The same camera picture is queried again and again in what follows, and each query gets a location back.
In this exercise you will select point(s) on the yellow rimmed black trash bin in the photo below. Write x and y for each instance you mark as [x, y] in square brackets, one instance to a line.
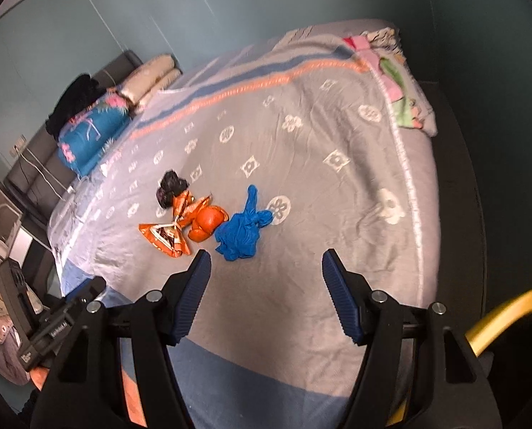
[516, 309]

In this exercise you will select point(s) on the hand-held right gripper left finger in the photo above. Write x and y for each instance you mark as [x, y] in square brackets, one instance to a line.
[190, 299]

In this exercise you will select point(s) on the colourful folded blanket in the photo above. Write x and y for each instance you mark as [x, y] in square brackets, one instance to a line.
[395, 76]

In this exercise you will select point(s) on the orange plastic bag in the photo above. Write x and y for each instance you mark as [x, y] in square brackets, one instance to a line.
[208, 222]

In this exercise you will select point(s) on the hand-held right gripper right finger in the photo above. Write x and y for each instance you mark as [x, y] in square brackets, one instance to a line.
[342, 299]

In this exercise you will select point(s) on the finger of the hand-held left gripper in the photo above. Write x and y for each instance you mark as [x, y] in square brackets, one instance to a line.
[91, 287]

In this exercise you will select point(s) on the dark bed frame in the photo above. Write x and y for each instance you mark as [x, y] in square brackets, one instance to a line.
[462, 187]

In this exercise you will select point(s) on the wall socket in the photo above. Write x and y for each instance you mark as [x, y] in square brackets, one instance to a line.
[19, 145]

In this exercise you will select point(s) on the printed cloth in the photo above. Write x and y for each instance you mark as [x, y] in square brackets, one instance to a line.
[4, 359]

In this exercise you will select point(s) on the orange snack wrapper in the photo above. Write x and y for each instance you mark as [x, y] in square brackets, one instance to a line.
[167, 234]

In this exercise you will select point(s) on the white desk lamp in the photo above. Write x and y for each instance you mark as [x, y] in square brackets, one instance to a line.
[2, 211]

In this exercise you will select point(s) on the cream pillow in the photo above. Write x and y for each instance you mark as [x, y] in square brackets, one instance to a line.
[152, 71]
[163, 89]

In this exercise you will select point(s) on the grey upholstered headboard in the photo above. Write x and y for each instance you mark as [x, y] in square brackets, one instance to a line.
[118, 66]

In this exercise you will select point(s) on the black plastic bag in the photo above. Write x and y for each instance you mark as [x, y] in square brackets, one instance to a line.
[172, 185]

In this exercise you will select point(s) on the blue floral pillow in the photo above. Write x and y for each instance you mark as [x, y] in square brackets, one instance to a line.
[91, 134]

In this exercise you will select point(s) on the bed with grey blanket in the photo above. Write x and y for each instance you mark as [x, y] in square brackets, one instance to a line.
[315, 165]

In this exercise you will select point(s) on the white shelf unit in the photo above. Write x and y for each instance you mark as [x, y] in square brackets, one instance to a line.
[24, 243]

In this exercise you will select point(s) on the black cloth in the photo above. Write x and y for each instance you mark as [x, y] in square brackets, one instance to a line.
[75, 98]

